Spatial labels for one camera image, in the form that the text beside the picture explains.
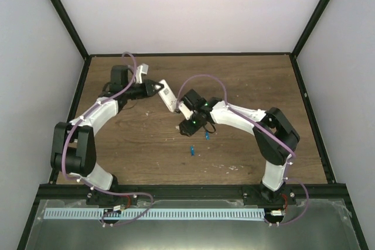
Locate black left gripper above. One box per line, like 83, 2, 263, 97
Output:
124, 80, 163, 100

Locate white remote control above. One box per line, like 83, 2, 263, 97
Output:
158, 80, 178, 112

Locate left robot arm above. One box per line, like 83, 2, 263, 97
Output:
50, 64, 163, 206

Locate grey metal front plate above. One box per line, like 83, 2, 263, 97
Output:
25, 199, 360, 249

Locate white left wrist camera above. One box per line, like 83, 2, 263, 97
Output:
135, 64, 149, 84

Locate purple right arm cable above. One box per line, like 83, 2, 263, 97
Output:
177, 74, 311, 227

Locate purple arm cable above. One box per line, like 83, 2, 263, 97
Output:
60, 52, 155, 227
177, 74, 311, 227

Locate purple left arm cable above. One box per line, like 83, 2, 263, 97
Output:
60, 52, 155, 227

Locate light blue slotted cable duct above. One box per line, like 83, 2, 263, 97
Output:
43, 207, 265, 221

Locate black metal enclosure frame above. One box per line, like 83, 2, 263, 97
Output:
16, 0, 370, 250

